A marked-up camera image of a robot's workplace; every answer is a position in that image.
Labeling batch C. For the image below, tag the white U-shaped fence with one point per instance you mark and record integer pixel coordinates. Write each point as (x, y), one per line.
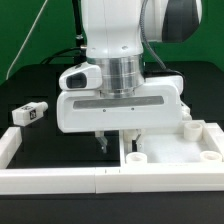
(134, 177)

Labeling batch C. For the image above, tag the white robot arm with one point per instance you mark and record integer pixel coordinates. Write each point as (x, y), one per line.
(109, 90)

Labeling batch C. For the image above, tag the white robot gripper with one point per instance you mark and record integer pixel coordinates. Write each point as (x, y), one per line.
(154, 104)

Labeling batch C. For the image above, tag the white square tabletop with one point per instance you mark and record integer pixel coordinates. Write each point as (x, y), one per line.
(192, 141)

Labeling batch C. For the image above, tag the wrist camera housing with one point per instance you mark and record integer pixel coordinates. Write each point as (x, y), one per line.
(82, 76)

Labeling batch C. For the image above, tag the black pole with cables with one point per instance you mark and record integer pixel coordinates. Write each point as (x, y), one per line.
(78, 52)

